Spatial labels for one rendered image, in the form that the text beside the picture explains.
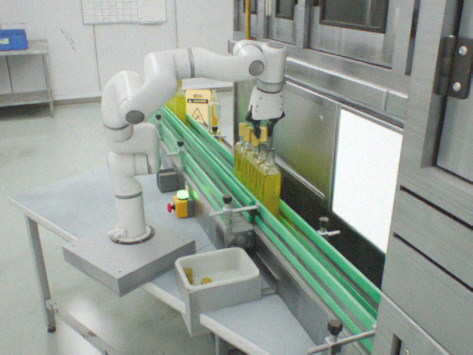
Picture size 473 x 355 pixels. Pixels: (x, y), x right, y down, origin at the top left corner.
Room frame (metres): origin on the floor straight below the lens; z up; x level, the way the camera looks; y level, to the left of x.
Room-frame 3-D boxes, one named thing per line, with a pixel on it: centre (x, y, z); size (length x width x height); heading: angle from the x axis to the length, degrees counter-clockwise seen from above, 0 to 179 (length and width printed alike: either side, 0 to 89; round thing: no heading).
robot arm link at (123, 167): (1.48, 0.36, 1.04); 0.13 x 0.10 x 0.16; 99
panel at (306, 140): (1.32, -0.28, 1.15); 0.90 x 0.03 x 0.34; 20
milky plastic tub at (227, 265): (1.21, 0.06, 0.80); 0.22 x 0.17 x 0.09; 110
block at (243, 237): (1.36, -0.01, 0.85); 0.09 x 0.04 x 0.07; 110
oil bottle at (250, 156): (1.53, -0.06, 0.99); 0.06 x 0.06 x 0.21; 20
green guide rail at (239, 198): (2.23, 0.26, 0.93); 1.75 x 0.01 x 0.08; 20
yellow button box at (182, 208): (1.74, 0.22, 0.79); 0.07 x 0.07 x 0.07; 20
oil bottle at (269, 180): (1.42, -0.10, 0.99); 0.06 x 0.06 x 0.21; 20
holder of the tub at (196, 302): (1.22, 0.04, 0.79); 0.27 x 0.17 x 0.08; 110
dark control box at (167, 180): (2.00, 0.32, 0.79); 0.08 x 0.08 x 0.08; 20
